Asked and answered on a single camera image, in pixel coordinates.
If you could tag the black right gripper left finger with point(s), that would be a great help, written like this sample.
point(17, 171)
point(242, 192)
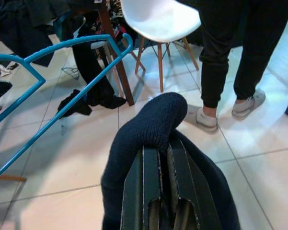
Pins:
point(143, 182)

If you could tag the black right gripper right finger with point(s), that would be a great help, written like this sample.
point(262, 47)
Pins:
point(189, 182)

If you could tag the blue plastic hanger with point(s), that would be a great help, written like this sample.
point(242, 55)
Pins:
point(95, 81)

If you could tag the black cloth garment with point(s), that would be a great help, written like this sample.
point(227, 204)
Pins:
point(98, 81)

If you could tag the person in black trousers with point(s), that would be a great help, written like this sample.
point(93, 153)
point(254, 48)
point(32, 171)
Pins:
point(218, 60)

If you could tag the white plastic shell chair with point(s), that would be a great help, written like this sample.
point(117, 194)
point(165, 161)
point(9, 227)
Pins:
point(158, 19)

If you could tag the printed black white cloth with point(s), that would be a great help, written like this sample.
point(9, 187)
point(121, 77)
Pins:
point(117, 12)

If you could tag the dark grey garment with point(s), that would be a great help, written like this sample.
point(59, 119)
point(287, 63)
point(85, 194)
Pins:
point(26, 24)

